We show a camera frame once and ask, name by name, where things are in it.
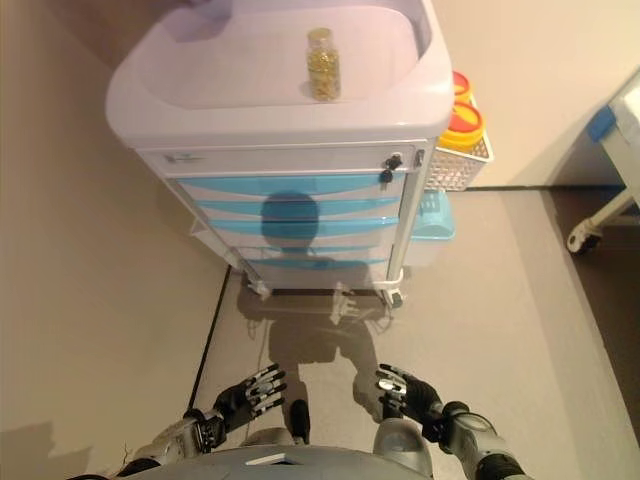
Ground clear yellow capsule bottle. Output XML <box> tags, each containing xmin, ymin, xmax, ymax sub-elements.
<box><xmin>305</xmin><ymin>28</ymin><xmax>344</xmax><ymax>103</ymax></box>

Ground white medical cart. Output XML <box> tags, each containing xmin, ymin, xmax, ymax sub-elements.
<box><xmin>105</xmin><ymin>0</ymin><xmax>455</xmax><ymax>306</ymax></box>

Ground silver right robot leg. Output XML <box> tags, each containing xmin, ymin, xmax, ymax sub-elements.
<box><xmin>372</xmin><ymin>399</ymin><xmax>434</xmax><ymax>474</ymax></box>

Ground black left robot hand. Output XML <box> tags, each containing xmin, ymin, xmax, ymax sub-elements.
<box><xmin>214</xmin><ymin>363</ymin><xmax>287</xmax><ymax>434</ymax></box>

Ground blue-lid waste bin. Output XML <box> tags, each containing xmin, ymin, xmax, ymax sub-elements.
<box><xmin>407</xmin><ymin>189</ymin><xmax>457</xmax><ymax>269</ymax></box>

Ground yellow red-lid sharps container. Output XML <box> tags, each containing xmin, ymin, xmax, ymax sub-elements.
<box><xmin>439</xmin><ymin>102</ymin><xmax>487</xmax><ymax>151</ymax></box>
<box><xmin>451</xmin><ymin>71</ymin><xmax>475</xmax><ymax>106</ymax></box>

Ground blue white cart drawer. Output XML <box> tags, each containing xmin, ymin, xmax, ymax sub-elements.
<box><xmin>192</xmin><ymin>197</ymin><xmax>401</xmax><ymax>224</ymax></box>
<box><xmin>224</xmin><ymin>242</ymin><xmax>394</xmax><ymax>264</ymax></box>
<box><xmin>244</xmin><ymin>257</ymin><xmax>389</xmax><ymax>281</ymax></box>
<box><xmin>169</xmin><ymin>174</ymin><xmax>404</xmax><ymax>204</ymax></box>
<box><xmin>202</xmin><ymin>217</ymin><xmax>399</xmax><ymax>246</ymax></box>

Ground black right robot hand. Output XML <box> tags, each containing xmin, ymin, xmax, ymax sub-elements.
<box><xmin>375</xmin><ymin>363</ymin><xmax>446</xmax><ymax>426</ymax></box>

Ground black cart keys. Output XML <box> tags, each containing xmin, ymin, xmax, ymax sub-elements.
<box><xmin>380</xmin><ymin>155</ymin><xmax>404</xmax><ymax>182</ymax></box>

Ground white perforated basket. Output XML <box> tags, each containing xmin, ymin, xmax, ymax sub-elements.
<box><xmin>424</xmin><ymin>134</ymin><xmax>494</xmax><ymax>194</ymax></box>

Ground white bed caster wheel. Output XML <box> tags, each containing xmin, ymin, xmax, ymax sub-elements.
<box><xmin>566</xmin><ymin>229</ymin><xmax>601</xmax><ymax>255</ymax></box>

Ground blue tape piece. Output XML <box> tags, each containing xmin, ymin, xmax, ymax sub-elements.
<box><xmin>588</xmin><ymin>97</ymin><xmax>621</xmax><ymax>141</ymax></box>

